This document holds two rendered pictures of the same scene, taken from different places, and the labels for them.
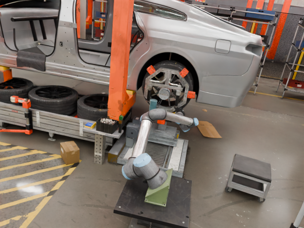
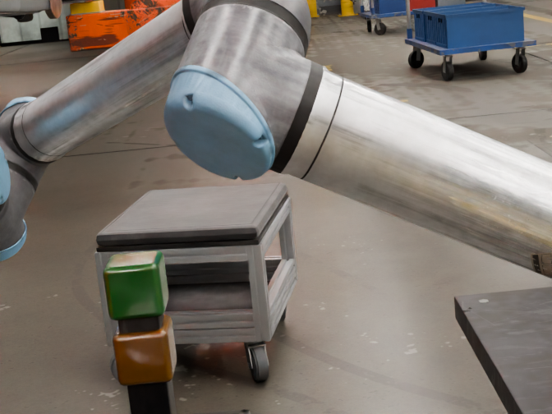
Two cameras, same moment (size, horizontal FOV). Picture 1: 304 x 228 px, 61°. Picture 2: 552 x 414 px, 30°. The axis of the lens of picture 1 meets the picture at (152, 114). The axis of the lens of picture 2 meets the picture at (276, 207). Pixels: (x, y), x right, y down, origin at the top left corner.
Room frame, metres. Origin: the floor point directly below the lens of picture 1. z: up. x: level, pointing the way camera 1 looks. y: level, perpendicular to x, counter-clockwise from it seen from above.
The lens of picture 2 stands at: (2.56, 1.05, 0.86)
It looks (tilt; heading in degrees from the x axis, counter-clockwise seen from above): 14 degrees down; 262
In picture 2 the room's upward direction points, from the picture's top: 6 degrees counter-clockwise
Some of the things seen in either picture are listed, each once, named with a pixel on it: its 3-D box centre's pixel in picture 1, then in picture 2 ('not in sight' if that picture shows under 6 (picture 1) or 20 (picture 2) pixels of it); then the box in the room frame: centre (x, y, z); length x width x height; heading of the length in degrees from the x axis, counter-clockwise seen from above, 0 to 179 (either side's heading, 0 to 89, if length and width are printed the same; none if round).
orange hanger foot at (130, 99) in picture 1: (125, 95); not in sight; (3.13, 0.37, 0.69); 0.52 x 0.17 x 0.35; 171
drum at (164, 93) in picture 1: (165, 92); not in sight; (3.02, -0.13, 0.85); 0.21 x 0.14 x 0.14; 171
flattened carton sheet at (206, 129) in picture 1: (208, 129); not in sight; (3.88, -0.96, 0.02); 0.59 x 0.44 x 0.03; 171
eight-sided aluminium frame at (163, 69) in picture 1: (166, 90); not in sight; (3.09, -0.14, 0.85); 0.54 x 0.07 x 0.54; 81
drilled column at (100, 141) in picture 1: (100, 146); not in sight; (2.60, 0.56, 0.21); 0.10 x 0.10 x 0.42; 81
